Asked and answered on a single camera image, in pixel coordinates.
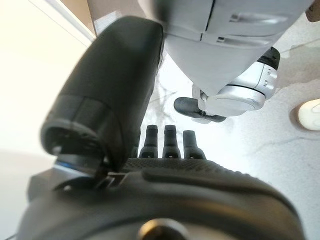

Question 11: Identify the white counter cabinet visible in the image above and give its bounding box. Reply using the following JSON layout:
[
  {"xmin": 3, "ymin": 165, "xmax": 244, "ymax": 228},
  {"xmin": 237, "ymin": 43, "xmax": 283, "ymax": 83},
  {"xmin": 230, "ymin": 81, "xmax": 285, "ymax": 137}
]
[{"xmin": 0, "ymin": 0, "xmax": 97, "ymax": 156}]

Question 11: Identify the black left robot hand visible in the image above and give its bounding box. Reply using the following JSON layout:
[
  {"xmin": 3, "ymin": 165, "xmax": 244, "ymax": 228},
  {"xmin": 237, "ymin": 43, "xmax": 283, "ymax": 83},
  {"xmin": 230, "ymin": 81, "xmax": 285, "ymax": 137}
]
[{"xmin": 14, "ymin": 16, "xmax": 307, "ymax": 240}]

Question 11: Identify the black left robot foot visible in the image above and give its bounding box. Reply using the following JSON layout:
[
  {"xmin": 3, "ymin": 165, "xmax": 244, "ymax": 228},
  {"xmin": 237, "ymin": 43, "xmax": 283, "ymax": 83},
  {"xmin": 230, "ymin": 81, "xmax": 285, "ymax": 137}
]
[{"xmin": 173, "ymin": 96, "xmax": 226, "ymax": 123}]

